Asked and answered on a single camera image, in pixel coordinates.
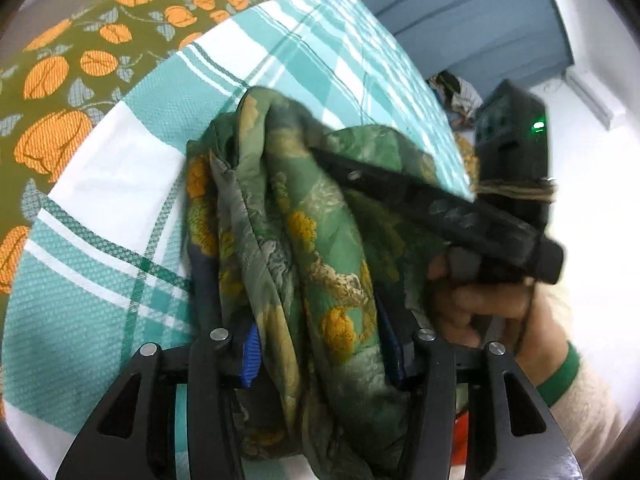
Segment olive orange floral bedsheet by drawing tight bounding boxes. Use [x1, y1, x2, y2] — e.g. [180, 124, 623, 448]
[1, 0, 268, 301]

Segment white sleeve green cuff forearm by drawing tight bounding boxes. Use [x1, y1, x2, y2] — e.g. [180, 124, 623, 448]
[537, 344, 624, 476]

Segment pile of clothes on chair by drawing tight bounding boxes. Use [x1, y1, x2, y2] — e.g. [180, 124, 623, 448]
[426, 70, 483, 130]

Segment red trousers of operator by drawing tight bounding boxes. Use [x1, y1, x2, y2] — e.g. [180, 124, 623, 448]
[449, 410, 469, 479]

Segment operator right hand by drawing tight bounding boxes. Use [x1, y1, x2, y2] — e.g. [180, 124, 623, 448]
[427, 255, 568, 386]

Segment olive orange floral quilt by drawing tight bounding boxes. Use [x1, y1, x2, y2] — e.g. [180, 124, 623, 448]
[454, 133, 480, 188]

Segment green landscape print jacket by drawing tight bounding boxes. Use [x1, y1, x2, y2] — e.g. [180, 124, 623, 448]
[186, 87, 444, 479]

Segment blue curtain right panel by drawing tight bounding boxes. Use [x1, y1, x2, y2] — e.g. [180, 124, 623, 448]
[363, 0, 574, 96]

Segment teal white plaid blanket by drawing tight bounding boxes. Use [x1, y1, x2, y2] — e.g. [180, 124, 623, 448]
[0, 0, 476, 480]

